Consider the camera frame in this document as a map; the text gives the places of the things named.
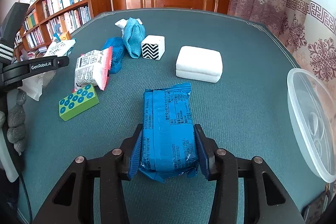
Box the white medicine box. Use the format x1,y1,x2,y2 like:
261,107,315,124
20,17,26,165
44,39,76,57

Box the orange yellow toy block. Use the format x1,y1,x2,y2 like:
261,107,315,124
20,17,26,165
59,31,71,41

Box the white red glove packet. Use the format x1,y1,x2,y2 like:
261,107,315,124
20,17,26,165
74,47,113,90

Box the blue snack packet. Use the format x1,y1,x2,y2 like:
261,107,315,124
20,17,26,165
102,37,125,74
128,83,199,182

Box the teal cloth with white straps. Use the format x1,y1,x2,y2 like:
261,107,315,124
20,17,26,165
114,18,146,59

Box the white sponge block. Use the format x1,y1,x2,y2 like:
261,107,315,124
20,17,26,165
175,46,223,83

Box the grey gloved left hand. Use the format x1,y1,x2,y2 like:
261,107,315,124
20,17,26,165
1,89,27,153

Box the white tissue packet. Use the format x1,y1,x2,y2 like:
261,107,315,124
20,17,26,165
20,71,56,101

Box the wooden bookshelf with books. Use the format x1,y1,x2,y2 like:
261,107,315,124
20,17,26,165
14,0,112,61

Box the green block blue dots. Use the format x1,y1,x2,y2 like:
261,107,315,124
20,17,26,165
59,84,99,121

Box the clear plastic bowl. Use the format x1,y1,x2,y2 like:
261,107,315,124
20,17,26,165
287,68,335,183

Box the black white zigzag cube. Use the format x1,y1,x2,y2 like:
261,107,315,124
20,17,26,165
141,35,165,60

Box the patterned purple curtain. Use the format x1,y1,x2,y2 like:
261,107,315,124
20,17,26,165
228,0,335,96

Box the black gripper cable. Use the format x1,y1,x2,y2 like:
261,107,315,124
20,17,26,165
18,173,34,224

